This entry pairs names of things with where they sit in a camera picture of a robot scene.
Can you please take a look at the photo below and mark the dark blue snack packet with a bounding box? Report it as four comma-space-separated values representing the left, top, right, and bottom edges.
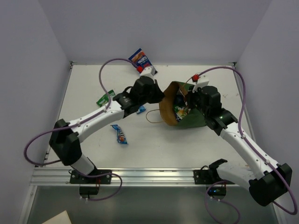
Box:
128, 48, 157, 75

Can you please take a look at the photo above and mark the green snack packet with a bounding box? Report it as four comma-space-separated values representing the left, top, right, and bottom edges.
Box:
96, 90, 115, 107

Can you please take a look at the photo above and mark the red snack packet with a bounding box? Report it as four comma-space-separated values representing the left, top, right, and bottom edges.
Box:
182, 92, 189, 107

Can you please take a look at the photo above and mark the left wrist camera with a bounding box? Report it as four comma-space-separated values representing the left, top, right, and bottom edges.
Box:
140, 66, 156, 80

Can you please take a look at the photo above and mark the aluminium mounting rail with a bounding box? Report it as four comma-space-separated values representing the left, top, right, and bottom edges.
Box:
30, 168, 205, 187

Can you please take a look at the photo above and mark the beige board corner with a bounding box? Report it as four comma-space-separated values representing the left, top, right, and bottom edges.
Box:
42, 210, 72, 224

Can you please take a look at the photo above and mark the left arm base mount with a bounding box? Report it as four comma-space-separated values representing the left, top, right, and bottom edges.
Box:
69, 169, 112, 198

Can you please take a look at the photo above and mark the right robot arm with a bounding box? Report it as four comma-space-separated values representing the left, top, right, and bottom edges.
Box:
186, 86, 292, 206

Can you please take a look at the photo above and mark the green yellow candy packet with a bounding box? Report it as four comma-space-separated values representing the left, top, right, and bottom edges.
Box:
174, 105, 189, 122

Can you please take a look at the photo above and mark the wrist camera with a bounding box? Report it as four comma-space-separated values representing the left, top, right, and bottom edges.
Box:
140, 66, 156, 80
192, 74, 209, 93

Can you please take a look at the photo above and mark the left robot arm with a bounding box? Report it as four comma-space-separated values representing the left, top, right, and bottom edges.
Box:
49, 77, 164, 183

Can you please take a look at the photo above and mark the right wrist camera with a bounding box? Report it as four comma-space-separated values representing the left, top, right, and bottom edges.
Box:
192, 74, 209, 93

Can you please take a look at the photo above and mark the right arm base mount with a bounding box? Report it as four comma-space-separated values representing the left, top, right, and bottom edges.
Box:
193, 166, 234, 199

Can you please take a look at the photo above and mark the blue M&M's packet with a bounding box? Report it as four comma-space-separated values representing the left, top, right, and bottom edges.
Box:
111, 124, 128, 145

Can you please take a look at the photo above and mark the green paper bag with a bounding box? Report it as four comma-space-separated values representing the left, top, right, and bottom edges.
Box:
158, 81, 206, 129

